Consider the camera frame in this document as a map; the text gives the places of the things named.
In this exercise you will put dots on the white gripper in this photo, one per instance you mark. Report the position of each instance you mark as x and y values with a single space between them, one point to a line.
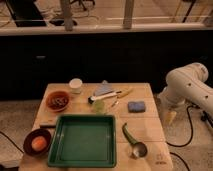
169 103

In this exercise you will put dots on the blue sponge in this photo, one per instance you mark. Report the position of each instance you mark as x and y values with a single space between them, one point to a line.
136 106

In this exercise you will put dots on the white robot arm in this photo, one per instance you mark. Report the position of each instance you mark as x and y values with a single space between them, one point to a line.
186 83

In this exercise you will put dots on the green plastic tray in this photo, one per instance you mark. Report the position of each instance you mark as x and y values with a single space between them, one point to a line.
84 141

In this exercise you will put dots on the wooden table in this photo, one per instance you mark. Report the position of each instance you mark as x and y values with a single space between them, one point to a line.
144 126

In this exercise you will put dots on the grey blue cloth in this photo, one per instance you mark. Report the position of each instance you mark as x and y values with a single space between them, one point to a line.
103 88

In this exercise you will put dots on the light green small object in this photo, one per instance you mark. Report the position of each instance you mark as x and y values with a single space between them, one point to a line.
98 106

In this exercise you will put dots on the white cup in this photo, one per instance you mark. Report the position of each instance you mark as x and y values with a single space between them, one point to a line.
76 85

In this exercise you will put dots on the orange bowl with contents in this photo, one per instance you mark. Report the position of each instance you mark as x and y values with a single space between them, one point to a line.
57 101

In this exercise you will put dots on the black marker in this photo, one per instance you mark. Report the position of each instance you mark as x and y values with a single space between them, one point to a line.
47 126

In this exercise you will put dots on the orange fruit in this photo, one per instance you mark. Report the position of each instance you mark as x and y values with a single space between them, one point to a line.
39 143

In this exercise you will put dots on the dark brown bowl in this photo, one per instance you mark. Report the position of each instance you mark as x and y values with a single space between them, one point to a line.
28 140

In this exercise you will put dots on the green handled metal scoop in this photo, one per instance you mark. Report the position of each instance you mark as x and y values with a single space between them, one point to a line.
139 149

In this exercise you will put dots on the yellow handled knife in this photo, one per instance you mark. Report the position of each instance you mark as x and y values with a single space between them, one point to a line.
122 94

